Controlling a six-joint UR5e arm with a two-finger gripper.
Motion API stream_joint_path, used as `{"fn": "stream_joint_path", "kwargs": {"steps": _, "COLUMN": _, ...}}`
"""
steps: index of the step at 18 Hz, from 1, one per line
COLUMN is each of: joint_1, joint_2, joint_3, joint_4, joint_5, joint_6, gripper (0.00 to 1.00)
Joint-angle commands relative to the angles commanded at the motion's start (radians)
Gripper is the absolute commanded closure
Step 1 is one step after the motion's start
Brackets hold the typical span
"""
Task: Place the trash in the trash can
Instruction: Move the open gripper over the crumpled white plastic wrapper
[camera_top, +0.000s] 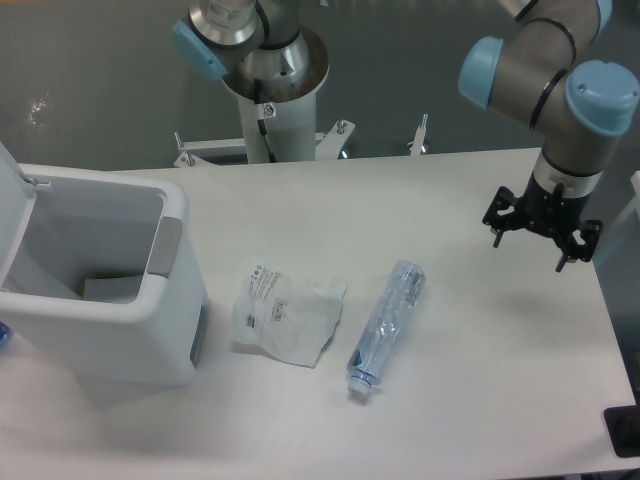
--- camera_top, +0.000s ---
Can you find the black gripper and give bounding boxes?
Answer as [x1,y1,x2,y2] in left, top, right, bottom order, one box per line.
[482,175,603,272]

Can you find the clear crushed plastic bottle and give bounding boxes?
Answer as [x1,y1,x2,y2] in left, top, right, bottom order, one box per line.
[346,260,426,400]

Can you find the white plastic bag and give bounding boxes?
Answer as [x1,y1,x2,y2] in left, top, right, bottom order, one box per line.
[231,256,347,368]

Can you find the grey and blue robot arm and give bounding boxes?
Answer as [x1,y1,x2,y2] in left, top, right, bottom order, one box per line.
[172,1,639,264]

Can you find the white trash can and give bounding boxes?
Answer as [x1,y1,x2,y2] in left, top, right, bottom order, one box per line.
[1,165,207,385]

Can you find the white trash can lid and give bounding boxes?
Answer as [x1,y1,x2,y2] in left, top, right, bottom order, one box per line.
[1,145,51,283]

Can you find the black device at table corner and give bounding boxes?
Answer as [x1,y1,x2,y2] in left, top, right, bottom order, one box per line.
[604,405,639,458]

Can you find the white pedestal base frame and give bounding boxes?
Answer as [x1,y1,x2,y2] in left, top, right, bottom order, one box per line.
[172,113,431,168]

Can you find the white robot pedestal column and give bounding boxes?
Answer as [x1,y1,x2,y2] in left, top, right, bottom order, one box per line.
[217,24,332,164]

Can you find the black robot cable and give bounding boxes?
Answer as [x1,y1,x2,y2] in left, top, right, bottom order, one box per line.
[252,78,278,164]

